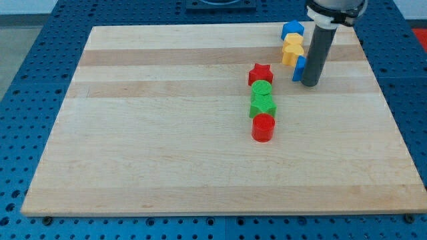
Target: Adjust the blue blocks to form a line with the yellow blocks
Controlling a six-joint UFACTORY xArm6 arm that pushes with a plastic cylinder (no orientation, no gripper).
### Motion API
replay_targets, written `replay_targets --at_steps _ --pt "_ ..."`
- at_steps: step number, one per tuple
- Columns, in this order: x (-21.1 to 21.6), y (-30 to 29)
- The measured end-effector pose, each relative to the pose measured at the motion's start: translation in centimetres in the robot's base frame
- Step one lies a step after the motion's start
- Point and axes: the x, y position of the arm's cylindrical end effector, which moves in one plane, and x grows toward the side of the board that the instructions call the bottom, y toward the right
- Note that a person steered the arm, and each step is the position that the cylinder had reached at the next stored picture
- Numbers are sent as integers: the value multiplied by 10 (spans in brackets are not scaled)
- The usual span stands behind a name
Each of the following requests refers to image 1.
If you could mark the blue pentagon block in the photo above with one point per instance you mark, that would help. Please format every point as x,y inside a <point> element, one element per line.
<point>292,27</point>

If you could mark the green star block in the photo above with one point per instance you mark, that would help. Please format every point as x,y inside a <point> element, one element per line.
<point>262,104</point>

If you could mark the wooden board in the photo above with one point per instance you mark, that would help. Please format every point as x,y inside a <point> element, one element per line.
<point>156,122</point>

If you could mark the red star block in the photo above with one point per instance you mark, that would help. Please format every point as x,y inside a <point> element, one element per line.
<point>260,72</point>

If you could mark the green cylinder block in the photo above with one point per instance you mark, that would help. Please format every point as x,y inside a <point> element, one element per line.
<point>260,87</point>

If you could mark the yellow heart block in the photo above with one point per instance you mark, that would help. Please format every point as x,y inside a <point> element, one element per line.
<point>291,54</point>

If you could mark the yellow hexagon block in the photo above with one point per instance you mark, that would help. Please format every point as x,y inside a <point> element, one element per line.
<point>293,39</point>

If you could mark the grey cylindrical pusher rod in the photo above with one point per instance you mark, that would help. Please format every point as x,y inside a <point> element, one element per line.
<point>319,48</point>

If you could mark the red cylinder block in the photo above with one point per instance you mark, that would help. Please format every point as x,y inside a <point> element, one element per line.
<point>263,125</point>

